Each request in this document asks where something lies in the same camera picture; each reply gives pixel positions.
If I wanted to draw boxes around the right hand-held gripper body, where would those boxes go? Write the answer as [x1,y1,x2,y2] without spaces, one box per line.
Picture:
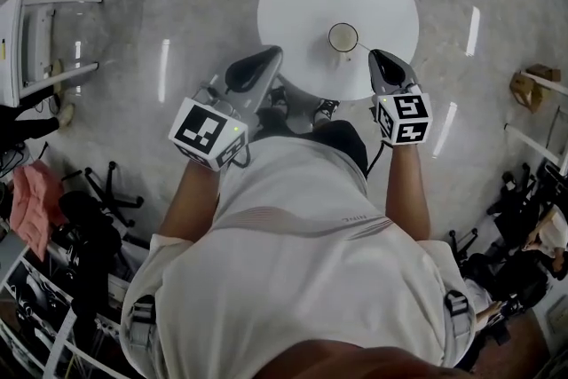
[367,49,434,146]

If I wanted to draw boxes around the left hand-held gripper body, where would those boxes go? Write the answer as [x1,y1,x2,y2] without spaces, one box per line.
[168,44,286,173]

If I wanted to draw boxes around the white cup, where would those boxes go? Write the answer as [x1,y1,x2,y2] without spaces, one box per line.
[327,21,359,64]

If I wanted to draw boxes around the person's left forearm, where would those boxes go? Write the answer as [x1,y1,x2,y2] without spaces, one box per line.
[157,157,224,246]

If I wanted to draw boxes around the person's right forearm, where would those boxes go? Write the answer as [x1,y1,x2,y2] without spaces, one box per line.
[383,141,432,243]

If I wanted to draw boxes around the person's left shoe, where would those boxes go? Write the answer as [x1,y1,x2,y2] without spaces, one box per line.
[264,85,290,113]

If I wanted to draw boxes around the person's shoe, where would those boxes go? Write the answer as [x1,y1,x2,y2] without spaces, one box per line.
[264,85,290,113]
[312,98,342,124]
[57,102,76,129]

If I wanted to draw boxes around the person's black shorts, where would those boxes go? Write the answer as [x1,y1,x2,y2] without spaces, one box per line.
[255,108,370,179]

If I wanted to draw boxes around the person's right shoe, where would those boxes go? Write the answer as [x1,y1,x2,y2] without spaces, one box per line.
[312,98,342,124]

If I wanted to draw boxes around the black chair base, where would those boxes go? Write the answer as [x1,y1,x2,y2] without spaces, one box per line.
[485,162,552,237]
[83,161,146,228]

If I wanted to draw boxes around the cardboard box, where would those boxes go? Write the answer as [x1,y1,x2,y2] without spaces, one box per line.
[509,63,564,115]

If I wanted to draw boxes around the person's white shirt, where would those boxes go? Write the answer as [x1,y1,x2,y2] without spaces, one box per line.
[119,135,478,379]

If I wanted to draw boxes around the pink cloth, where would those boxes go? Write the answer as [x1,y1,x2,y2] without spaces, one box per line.
[10,159,68,264]

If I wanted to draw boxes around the person's head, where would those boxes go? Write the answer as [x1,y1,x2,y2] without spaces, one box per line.
[255,338,465,379]

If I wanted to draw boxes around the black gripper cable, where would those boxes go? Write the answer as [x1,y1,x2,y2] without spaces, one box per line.
[229,140,253,169]
[365,140,386,179]

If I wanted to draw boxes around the grey shoulder strap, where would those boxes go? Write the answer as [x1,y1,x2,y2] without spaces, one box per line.
[127,294,157,352]
[443,289,477,348]

